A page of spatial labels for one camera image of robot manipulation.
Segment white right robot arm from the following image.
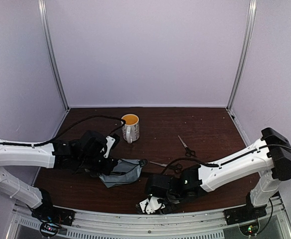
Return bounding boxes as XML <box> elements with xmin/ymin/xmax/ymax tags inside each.
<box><xmin>137</xmin><ymin>127</ymin><xmax>291</xmax><ymax>214</ymax></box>

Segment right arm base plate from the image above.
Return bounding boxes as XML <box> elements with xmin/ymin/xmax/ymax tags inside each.
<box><xmin>224</xmin><ymin>205</ymin><xmax>267</xmax><ymax>237</ymax></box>

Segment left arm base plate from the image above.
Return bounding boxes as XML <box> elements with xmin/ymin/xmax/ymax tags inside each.
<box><xmin>28</xmin><ymin>206</ymin><xmax>75</xmax><ymax>238</ymax></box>

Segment white floral mug yellow inside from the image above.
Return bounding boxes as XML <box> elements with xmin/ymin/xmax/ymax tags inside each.
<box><xmin>121</xmin><ymin>114</ymin><xmax>140</xmax><ymax>144</ymax></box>

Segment aluminium table front rail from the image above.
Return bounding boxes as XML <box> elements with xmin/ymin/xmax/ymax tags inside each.
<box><xmin>4</xmin><ymin>194</ymin><xmax>291</xmax><ymax>239</ymax></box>

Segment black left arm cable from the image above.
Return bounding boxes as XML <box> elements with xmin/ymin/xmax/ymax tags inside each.
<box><xmin>34</xmin><ymin>115</ymin><xmax>127</xmax><ymax>147</ymax></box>

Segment thinning scissors black handles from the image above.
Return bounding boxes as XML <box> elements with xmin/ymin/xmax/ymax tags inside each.
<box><xmin>149</xmin><ymin>161</ymin><xmax>185</xmax><ymax>174</ymax></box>

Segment aluminium corner post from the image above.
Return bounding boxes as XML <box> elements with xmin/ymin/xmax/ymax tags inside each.
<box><xmin>226</xmin><ymin>0</ymin><xmax>257</xmax><ymax>112</ymax></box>
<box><xmin>38</xmin><ymin>0</ymin><xmax>70</xmax><ymax>111</ymax></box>

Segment aluminium corner post left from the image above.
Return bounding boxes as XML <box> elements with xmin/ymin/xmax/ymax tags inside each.
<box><xmin>38</xmin><ymin>0</ymin><xmax>70</xmax><ymax>111</ymax></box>

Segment silver scissors black handles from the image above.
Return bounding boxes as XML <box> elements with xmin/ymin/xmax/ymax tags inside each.
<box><xmin>178</xmin><ymin>135</ymin><xmax>196</xmax><ymax>157</ymax></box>

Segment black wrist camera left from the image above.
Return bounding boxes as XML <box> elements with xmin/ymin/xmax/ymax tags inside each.
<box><xmin>101</xmin><ymin>133</ymin><xmax>120</xmax><ymax>158</ymax></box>

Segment aluminium corner post right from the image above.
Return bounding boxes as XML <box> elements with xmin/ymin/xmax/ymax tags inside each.
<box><xmin>226</xmin><ymin>0</ymin><xmax>257</xmax><ymax>112</ymax></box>

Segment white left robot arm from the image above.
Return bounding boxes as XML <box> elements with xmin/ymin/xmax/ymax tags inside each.
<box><xmin>0</xmin><ymin>130</ymin><xmax>120</xmax><ymax>212</ymax></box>

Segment grey zippered pouch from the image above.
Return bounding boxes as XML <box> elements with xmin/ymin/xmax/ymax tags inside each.
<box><xmin>99</xmin><ymin>159</ymin><xmax>148</xmax><ymax>188</ymax></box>

